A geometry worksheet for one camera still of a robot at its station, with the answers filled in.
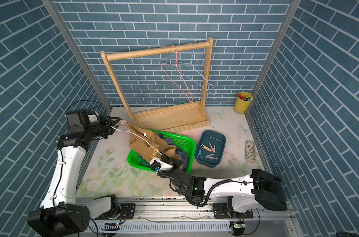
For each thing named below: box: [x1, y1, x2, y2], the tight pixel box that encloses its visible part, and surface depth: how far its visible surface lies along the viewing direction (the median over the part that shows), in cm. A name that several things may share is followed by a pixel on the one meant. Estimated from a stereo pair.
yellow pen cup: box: [233, 91, 254, 115], surface depth 114 cm
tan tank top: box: [124, 121, 182, 169], surface depth 81 cm
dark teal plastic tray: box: [195, 129, 227, 168], surface depth 98 cm
